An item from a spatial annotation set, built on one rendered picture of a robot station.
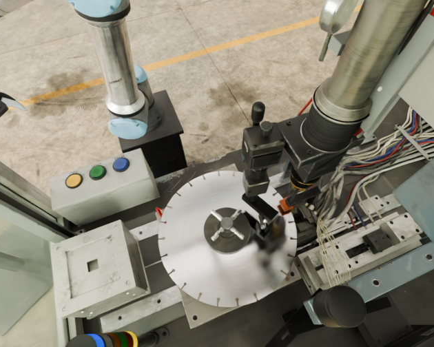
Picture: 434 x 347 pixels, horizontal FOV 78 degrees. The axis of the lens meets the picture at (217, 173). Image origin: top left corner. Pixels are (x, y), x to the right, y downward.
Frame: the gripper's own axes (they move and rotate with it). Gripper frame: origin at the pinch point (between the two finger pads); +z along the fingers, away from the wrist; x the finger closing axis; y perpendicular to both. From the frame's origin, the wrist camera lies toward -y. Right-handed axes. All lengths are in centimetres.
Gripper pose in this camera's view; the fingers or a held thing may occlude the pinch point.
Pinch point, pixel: (10, 126)
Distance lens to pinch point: 111.7
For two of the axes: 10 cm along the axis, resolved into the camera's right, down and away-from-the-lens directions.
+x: -4.8, 7.7, -4.2
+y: -8.7, -4.1, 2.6
